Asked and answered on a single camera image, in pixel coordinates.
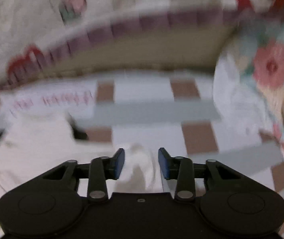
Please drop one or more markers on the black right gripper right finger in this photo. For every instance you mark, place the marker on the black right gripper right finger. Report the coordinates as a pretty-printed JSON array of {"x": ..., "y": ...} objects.
[{"x": 179, "y": 169}]

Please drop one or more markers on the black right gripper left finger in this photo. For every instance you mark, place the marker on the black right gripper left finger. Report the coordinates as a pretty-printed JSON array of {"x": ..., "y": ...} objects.
[{"x": 103, "y": 169}]

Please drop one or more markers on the white long-sleeve garment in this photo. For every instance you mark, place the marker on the white long-sleeve garment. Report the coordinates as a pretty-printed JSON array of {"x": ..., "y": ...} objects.
[{"x": 36, "y": 130}]

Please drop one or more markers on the checkered bed sheet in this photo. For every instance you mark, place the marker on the checkered bed sheet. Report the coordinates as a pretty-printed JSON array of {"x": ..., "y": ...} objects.
[{"x": 142, "y": 113}]

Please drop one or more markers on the colourful floral blanket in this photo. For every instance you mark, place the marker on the colourful floral blanket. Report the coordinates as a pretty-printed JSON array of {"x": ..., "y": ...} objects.
[{"x": 248, "y": 87}]

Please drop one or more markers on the white quilt red bears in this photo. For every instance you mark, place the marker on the white quilt red bears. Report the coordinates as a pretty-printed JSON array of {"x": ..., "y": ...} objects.
[{"x": 64, "y": 38}]

